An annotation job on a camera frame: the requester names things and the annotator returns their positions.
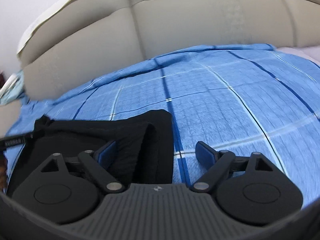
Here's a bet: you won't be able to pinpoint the beige padded headboard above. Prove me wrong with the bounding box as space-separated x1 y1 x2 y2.
17 0 319 100

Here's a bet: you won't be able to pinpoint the blue plaid bed sheet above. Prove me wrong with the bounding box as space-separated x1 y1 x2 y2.
6 44 319 205

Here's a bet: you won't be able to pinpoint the lavender blanket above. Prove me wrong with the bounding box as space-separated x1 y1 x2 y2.
277 46 320 65

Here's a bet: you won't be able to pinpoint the light blue folded cloth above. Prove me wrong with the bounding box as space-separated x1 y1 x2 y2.
1 70 24 105

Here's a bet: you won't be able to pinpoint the black pants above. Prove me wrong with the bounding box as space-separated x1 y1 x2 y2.
7 109 174 196

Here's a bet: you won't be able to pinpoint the beige bed side rail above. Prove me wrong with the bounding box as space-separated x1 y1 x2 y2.
0 100 21 137

